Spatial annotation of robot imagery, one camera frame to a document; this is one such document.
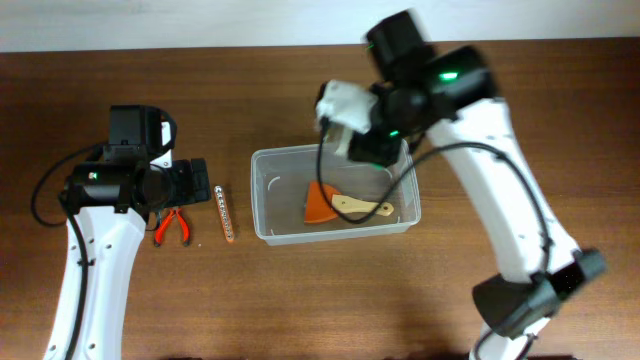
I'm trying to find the orange bit holder strip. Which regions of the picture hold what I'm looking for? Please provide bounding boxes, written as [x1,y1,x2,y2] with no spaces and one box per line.
[214,185,235,243]

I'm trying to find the red handled pliers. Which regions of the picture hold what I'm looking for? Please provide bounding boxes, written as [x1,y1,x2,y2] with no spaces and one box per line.
[153,207,191,248]

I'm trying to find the clear plastic container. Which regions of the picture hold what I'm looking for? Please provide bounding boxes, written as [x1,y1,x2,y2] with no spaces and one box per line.
[251,143,421,246]

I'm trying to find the orange scraper wooden handle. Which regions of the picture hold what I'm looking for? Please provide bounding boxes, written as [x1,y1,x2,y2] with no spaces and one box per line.
[304,181,377,224]

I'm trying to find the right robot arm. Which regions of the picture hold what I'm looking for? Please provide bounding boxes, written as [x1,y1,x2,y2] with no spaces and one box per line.
[347,11,606,359]

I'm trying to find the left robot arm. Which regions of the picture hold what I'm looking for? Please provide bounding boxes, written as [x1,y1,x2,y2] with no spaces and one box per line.
[44,105,212,359]

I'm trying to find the right black cable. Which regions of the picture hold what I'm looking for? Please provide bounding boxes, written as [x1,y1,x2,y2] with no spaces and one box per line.
[315,117,554,360]

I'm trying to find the black cable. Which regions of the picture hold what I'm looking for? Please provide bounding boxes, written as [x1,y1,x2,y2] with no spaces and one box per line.
[29,107,179,360]
[315,117,554,360]

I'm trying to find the left black cable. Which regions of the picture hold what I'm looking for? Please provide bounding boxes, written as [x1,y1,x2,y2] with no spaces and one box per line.
[29,107,179,360]

